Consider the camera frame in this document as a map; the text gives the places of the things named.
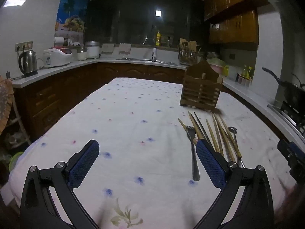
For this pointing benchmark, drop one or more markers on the wall power socket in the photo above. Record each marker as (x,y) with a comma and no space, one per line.
(23,46)

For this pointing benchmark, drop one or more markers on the gas stove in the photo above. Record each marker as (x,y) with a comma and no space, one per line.
(289,111)

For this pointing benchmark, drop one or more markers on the yellow dish soap bottle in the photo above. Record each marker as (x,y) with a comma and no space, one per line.
(158,39)

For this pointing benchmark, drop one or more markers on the paper towel roll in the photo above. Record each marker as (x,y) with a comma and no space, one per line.
(59,41)

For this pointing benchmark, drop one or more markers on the woven basket tray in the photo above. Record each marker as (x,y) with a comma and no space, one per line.
(5,102)

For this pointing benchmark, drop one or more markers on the white and red rice cooker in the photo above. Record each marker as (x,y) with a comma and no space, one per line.
(58,56)

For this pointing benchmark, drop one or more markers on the dark wooden lower cabinets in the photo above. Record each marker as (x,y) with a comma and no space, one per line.
(59,93)

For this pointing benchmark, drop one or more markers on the pile of mixed chopsticks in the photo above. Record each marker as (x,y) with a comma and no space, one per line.
(220,133)

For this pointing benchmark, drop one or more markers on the black frying pan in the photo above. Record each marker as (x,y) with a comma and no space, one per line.
(289,85)

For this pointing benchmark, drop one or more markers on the steel pot with lid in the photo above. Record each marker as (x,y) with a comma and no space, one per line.
(92,50)

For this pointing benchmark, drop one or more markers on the dark kitchen window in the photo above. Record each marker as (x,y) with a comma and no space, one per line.
(133,19)

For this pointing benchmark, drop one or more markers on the wooden slatted utensil holder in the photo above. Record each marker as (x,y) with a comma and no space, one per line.
(201,90)

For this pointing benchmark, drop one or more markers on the ceiling light panel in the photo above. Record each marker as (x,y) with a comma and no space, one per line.
(14,2)

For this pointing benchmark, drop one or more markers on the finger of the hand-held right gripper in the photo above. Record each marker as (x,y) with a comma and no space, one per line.
(283,148)

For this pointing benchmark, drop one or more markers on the wooden upper wall cabinets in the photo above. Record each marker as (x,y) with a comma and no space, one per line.
(234,9)

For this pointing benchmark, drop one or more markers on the metal fork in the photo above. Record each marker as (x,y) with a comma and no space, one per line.
(195,167)

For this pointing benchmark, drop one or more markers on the curved kitchen faucet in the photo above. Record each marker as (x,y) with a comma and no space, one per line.
(149,40)

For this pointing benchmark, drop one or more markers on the person's right forearm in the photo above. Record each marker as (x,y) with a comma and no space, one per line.
(294,212)

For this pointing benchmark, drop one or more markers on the green bowl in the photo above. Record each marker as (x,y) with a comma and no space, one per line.
(15,161)

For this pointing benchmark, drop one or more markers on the steel kitchen sink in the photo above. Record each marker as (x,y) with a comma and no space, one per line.
(145,60)

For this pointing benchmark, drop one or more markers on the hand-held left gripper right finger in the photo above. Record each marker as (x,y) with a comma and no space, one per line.
(212,167)

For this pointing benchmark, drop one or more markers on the white floral tablecloth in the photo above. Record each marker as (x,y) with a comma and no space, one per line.
(133,114)

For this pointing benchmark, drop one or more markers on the tropical fruit wall poster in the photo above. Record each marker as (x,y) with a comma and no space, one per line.
(71,12)

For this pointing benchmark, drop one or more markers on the metal spoon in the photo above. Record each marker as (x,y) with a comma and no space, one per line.
(234,136)

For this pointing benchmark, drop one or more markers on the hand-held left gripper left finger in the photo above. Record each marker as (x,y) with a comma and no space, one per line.
(83,165)

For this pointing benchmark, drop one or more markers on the white kitchen countertop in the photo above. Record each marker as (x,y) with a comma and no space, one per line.
(71,64)

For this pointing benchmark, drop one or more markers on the dark wall switch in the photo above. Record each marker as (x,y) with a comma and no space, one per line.
(232,56)

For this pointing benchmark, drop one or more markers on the cooking oil bottles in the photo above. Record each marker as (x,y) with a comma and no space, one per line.
(247,71)

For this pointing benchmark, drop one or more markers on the pink and green food containers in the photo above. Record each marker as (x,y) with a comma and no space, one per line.
(216,64)

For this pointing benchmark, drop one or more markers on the beige hanging dish cloth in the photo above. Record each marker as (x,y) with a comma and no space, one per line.
(108,48)
(124,49)

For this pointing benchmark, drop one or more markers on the dish rack with utensils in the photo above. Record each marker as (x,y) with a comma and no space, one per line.
(188,53)

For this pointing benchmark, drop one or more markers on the steel electric kettle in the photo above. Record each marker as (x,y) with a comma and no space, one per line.
(28,62)

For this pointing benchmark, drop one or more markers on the pink spice jars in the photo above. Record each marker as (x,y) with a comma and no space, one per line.
(244,81)

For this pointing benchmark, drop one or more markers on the white jar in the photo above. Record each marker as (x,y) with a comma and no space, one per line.
(82,54)

